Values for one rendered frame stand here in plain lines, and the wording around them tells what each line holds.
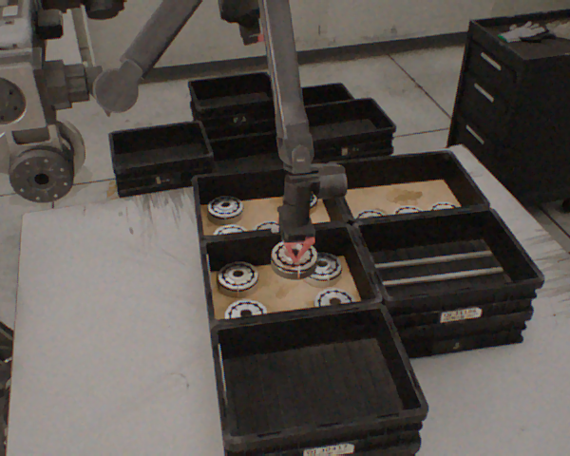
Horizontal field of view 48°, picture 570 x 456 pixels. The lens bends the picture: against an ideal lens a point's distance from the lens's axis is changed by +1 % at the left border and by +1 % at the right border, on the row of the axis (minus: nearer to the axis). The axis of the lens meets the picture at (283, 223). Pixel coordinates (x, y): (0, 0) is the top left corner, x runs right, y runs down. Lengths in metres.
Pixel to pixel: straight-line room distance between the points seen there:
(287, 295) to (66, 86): 0.75
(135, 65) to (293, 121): 0.32
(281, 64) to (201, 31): 3.29
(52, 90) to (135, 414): 0.77
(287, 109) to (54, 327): 0.91
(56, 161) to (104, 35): 2.98
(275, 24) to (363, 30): 3.63
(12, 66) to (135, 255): 0.92
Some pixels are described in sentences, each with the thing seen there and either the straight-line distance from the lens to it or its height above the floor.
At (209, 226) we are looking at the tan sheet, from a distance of 1.86.
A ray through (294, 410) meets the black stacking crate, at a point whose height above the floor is 0.83.
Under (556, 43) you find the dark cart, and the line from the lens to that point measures 3.13.
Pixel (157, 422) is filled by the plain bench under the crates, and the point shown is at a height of 0.70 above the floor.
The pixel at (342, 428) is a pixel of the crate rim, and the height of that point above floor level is 0.92.
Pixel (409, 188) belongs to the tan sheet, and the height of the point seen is 0.83.
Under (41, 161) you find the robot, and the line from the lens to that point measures 1.57.
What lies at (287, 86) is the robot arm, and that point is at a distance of 1.28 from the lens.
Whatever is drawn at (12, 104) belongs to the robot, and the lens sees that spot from 1.25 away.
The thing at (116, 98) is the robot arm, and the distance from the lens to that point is 1.22.
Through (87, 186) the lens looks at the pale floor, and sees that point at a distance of 3.61.
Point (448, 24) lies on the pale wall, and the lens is 5.19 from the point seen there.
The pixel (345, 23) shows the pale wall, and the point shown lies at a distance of 4.82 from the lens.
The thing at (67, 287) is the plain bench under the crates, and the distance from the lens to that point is 1.94.
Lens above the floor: 1.98
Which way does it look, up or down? 38 degrees down
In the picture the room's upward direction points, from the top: straight up
